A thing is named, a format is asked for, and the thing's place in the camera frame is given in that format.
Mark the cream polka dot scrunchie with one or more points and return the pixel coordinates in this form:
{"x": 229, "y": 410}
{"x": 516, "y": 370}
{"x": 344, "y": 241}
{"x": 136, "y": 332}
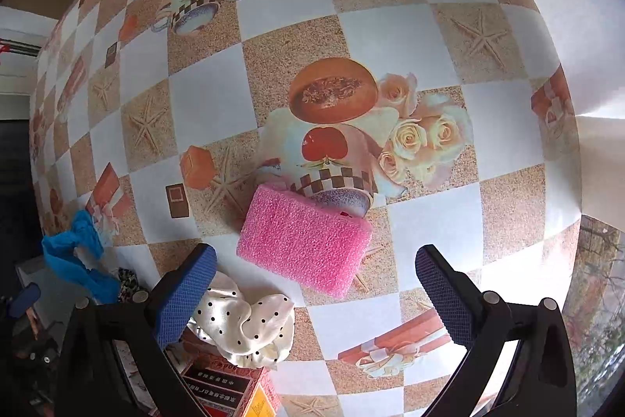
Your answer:
{"x": 244, "y": 324}

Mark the checkered printed tablecloth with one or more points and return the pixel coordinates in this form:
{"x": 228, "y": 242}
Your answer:
{"x": 312, "y": 6}

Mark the red patterned carton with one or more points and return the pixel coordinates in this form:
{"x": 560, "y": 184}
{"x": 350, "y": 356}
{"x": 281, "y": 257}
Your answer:
{"x": 229, "y": 390}

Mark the pink sponge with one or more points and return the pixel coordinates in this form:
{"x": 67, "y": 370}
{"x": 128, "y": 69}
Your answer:
{"x": 302, "y": 241}

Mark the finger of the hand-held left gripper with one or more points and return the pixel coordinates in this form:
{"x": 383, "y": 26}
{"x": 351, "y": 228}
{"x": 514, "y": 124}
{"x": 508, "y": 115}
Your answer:
{"x": 27, "y": 297}

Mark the leopard print scrunchie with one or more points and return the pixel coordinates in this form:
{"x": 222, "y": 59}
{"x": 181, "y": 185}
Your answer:
{"x": 128, "y": 285}

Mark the blue crumpled cloth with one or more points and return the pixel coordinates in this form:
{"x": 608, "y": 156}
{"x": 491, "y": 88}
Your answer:
{"x": 78, "y": 251}

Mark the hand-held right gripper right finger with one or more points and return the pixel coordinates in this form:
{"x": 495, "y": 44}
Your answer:
{"x": 445, "y": 297}

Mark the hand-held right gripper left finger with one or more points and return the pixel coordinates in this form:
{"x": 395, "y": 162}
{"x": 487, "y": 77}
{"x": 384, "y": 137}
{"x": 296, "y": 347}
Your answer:
{"x": 183, "y": 304}

